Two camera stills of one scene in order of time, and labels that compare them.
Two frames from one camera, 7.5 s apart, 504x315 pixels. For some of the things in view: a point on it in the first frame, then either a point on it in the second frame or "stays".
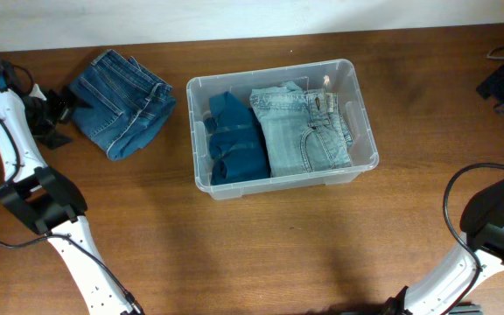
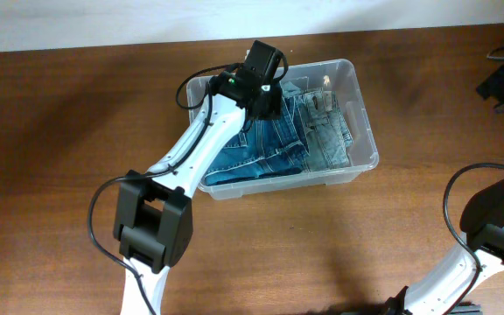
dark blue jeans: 121,105 -> 263,148
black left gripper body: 45,114 -> 275,106
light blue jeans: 304,129 stays
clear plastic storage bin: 335,75 stays
